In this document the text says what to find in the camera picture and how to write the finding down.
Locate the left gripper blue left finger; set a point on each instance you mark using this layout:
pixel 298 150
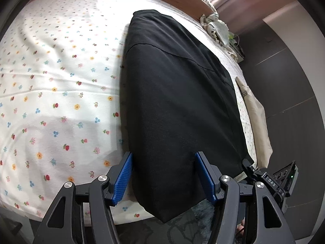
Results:
pixel 119 178

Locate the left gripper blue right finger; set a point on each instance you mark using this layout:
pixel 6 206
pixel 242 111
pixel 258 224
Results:
pixel 209 177

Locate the black long-sleeve jacket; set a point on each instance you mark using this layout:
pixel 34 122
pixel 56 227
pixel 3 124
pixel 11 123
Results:
pixel 180 100

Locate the beige folded cloth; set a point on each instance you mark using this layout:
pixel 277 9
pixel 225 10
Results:
pixel 257 118

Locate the person's legs in grey trousers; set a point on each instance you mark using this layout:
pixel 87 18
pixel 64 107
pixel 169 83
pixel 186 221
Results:
pixel 193 226

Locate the white bedside drawer cabinet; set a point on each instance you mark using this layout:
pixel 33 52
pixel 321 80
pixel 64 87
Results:
pixel 234 43

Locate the floral white bed sheet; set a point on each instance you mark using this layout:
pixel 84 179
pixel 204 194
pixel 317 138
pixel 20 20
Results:
pixel 61 63

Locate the crumpled patterned white cloth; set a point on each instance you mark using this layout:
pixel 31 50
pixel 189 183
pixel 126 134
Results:
pixel 218 31

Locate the pink right curtain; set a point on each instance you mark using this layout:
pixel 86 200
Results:
pixel 240 15

